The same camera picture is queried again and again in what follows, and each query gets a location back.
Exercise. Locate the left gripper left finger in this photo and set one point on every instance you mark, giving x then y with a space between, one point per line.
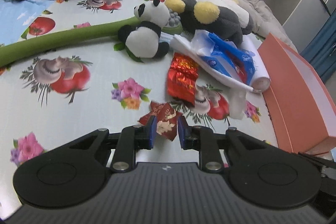
130 140

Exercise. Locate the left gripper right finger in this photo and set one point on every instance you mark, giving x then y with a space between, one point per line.
201 139

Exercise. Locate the dark red candy wrapper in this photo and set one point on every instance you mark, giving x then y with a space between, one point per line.
167 119

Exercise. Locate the small panda plush toy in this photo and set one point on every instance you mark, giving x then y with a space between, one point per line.
143 40

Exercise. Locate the white tissue paper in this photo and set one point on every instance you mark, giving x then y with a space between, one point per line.
238 91

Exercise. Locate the red foil snack packet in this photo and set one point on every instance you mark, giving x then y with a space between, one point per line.
181 78

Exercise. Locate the white cylindrical roll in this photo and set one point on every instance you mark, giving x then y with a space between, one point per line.
260 81

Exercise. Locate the pink cardboard box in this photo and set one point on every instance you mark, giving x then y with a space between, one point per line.
301 109

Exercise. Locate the blue white plastic bag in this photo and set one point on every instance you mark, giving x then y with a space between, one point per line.
223 56

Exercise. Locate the blue face mask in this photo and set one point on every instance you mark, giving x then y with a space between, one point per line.
165 37

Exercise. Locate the grey penguin plush toy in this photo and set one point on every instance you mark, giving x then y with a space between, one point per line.
225 18

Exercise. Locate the blue curtain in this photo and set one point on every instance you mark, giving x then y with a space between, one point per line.
320 52

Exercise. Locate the green handled massage brush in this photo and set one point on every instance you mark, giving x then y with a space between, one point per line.
24 49

